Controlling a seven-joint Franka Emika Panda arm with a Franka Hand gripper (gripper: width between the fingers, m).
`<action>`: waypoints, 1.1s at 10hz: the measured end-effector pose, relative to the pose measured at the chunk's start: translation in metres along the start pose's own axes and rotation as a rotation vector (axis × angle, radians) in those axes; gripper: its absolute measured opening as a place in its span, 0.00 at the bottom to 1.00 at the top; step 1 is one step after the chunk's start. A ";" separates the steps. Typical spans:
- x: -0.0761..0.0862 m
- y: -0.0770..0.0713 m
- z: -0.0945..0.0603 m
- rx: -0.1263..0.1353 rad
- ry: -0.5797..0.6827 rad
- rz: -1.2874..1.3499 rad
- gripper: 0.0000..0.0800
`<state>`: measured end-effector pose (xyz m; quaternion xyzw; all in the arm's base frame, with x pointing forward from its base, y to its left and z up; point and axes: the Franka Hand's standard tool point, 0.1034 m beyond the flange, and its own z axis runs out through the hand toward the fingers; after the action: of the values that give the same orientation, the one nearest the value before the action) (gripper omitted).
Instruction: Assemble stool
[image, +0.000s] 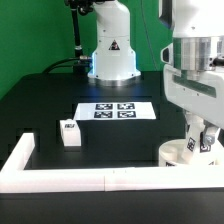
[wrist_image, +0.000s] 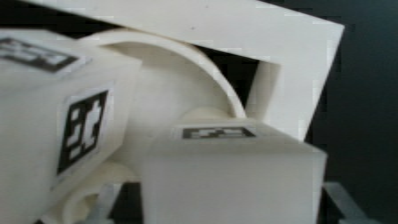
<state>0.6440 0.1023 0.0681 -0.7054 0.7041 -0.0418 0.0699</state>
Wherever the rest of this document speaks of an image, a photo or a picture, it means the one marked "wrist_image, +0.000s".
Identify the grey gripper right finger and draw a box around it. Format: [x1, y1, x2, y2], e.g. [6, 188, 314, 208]
[317, 182, 381, 224]

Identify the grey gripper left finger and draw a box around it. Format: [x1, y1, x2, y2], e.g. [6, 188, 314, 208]
[86, 182, 142, 224]

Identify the white round stool seat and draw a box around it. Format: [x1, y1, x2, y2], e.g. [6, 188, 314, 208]
[37, 28, 250, 224]

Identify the white U-shaped fence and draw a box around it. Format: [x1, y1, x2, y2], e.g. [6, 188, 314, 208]
[22, 0, 344, 139]

